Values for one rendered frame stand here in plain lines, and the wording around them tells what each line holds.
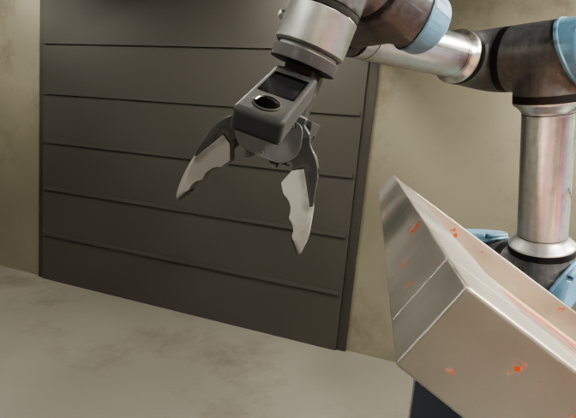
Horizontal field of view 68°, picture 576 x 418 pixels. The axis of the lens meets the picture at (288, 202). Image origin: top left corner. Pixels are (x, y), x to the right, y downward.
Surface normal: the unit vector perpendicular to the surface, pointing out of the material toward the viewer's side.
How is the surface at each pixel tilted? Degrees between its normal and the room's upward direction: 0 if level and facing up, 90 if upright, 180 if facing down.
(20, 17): 90
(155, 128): 90
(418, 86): 90
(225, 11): 90
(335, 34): 102
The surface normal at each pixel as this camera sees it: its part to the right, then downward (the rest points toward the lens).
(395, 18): 0.19, 0.84
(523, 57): -0.80, 0.19
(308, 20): -0.26, 0.09
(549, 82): -0.51, 0.33
